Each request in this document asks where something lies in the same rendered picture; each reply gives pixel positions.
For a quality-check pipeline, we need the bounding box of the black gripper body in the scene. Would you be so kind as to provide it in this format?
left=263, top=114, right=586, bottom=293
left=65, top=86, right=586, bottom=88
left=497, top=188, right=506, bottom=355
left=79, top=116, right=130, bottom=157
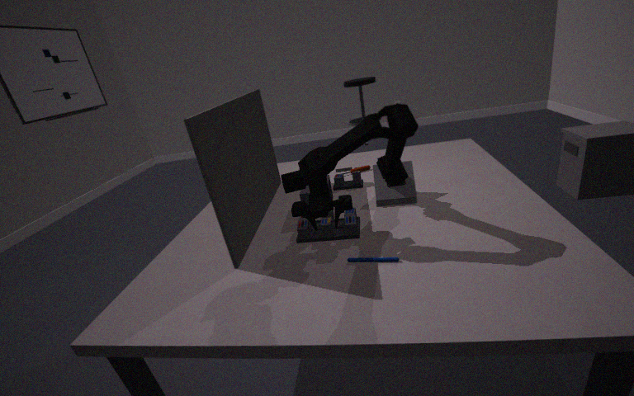
left=291, top=184, right=352, bottom=217

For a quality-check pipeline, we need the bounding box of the orange-handled screwdriver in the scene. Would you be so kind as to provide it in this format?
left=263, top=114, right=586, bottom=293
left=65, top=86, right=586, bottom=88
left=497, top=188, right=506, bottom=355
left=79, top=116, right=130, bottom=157
left=344, top=165, right=371, bottom=174

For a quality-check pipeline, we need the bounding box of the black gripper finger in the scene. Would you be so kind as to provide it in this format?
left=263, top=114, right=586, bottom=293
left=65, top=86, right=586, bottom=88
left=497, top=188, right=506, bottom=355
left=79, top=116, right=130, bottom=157
left=301, top=213, right=317, bottom=231
left=334, top=208, right=344, bottom=228

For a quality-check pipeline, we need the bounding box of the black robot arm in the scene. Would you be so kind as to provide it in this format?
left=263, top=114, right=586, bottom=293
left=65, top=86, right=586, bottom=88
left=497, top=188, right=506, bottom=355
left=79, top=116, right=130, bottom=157
left=281, top=104, right=418, bottom=219

